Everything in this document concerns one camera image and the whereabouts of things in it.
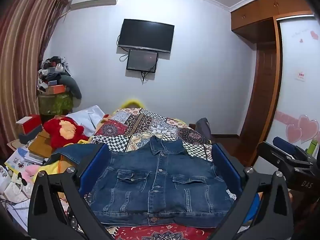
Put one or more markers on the green bottle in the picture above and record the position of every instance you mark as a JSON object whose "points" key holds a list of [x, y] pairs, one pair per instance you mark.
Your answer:
{"points": [[312, 148]]}

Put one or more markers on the white bag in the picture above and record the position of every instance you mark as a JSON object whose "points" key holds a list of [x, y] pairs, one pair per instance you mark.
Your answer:
{"points": [[12, 187]]}

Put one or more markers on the black wall television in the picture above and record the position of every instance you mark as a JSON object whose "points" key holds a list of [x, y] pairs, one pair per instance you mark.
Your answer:
{"points": [[146, 35]]}

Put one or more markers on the orange box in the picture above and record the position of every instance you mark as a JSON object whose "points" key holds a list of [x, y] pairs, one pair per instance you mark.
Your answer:
{"points": [[57, 89]]}

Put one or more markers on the striped brown curtain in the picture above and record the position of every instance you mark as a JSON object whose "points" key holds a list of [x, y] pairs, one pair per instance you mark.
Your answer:
{"points": [[22, 55]]}

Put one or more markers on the green patterned cloth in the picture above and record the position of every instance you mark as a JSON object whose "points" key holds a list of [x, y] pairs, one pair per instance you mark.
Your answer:
{"points": [[56, 102]]}

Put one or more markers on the red and white box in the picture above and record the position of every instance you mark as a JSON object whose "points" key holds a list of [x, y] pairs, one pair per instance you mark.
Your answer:
{"points": [[31, 123]]}

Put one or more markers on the stack of magazines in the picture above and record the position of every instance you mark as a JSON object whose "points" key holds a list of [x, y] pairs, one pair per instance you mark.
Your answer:
{"points": [[21, 158]]}

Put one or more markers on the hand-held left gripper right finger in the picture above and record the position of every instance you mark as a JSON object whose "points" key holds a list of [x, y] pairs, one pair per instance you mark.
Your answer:
{"points": [[225, 166]]}

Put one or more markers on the small black wall monitor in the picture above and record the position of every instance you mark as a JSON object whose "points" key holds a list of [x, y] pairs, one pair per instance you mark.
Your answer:
{"points": [[142, 60]]}

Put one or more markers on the patchwork printed blanket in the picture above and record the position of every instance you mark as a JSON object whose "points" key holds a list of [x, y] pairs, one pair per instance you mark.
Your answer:
{"points": [[140, 122]]}

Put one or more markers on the pile of assorted clutter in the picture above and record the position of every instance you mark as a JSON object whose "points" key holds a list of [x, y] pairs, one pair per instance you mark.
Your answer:
{"points": [[51, 68]]}

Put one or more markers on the red plush toy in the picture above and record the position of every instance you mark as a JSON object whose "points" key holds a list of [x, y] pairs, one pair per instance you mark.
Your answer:
{"points": [[63, 131]]}

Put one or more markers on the red white sticker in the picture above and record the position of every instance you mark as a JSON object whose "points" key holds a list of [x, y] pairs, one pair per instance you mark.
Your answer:
{"points": [[300, 75]]}

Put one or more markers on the grey cloth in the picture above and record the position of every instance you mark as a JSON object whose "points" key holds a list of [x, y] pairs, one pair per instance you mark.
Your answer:
{"points": [[203, 127]]}

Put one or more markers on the pink cloth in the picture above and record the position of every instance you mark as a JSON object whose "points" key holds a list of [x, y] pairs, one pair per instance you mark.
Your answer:
{"points": [[31, 171]]}

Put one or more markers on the white pillow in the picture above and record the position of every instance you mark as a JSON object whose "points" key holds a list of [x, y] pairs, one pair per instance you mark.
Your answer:
{"points": [[87, 117]]}

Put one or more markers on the wooden wardrobe with heart decals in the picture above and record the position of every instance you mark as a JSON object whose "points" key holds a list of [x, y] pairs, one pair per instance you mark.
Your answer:
{"points": [[292, 55]]}

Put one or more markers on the yellow cloth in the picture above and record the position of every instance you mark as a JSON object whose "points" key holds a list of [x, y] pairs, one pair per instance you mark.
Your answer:
{"points": [[53, 168]]}

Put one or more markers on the yellow pillow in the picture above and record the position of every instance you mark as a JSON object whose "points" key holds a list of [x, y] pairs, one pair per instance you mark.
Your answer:
{"points": [[131, 103]]}

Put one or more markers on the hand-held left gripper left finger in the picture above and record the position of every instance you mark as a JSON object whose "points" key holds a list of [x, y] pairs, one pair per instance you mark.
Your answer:
{"points": [[94, 171]]}

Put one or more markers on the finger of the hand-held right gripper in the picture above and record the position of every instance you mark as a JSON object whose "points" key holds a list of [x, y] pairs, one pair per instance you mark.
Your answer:
{"points": [[283, 145], [275, 158]]}

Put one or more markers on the blue denim jacket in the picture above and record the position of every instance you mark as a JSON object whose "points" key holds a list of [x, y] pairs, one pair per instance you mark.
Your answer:
{"points": [[140, 187]]}

